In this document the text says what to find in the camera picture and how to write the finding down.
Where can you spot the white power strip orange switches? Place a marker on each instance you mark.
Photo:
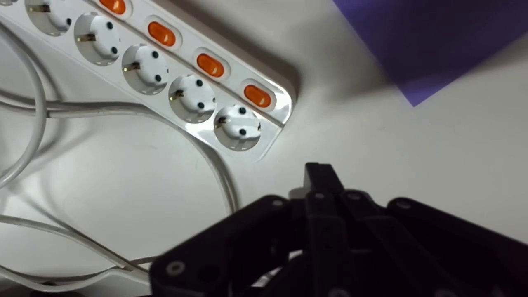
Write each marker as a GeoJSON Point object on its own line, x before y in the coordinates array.
{"type": "Point", "coordinates": [166, 60]}

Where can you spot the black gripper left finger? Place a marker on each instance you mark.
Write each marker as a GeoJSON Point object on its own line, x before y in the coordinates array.
{"type": "Point", "coordinates": [316, 220]}

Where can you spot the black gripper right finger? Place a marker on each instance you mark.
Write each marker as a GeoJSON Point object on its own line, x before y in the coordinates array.
{"type": "Point", "coordinates": [385, 242]}

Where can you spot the purple paper sheet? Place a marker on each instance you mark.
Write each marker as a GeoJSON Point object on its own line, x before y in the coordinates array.
{"type": "Point", "coordinates": [435, 39]}

